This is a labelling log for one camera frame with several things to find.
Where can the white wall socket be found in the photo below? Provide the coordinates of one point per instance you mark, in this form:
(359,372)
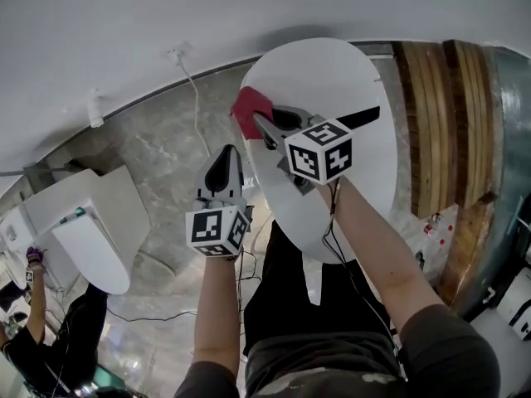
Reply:
(180,49)

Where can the white wall water valve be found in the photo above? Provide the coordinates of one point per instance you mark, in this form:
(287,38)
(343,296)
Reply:
(95,116)

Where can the person's dark printed shirt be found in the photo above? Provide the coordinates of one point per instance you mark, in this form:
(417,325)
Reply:
(448,346)

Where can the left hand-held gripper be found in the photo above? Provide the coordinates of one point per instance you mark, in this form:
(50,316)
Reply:
(211,230)

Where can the red cloth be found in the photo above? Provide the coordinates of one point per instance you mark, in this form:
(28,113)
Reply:
(249,106)

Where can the white toilet with tank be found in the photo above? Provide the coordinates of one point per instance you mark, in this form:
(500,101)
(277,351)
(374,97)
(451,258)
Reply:
(103,205)

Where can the red and white can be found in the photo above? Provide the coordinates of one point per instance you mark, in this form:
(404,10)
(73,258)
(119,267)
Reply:
(431,224)

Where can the grey metal bar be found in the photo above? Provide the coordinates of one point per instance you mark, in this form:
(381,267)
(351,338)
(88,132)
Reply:
(41,169)

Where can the person's left forearm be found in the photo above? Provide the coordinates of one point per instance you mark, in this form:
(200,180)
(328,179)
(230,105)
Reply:
(215,305)

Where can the white box device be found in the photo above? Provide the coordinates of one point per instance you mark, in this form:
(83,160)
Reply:
(512,301)

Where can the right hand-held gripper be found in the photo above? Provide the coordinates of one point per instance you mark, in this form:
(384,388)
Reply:
(319,151)

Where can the white smart toilet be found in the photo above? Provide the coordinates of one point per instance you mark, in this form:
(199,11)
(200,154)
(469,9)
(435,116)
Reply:
(311,69)

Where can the wooden steps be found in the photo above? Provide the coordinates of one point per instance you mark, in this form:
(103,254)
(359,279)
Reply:
(431,139)

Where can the person's right forearm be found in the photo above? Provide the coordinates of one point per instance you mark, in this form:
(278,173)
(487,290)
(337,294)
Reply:
(373,243)

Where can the red-capped clear bottle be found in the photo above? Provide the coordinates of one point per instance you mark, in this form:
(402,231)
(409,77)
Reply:
(442,242)
(450,227)

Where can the person's black trousers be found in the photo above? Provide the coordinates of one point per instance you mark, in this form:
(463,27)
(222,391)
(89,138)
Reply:
(282,305)

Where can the purple cloth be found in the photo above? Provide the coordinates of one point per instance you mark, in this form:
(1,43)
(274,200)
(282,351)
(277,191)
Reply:
(35,255)

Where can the dark green metal structure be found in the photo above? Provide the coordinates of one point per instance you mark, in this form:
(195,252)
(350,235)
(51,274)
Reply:
(514,139)

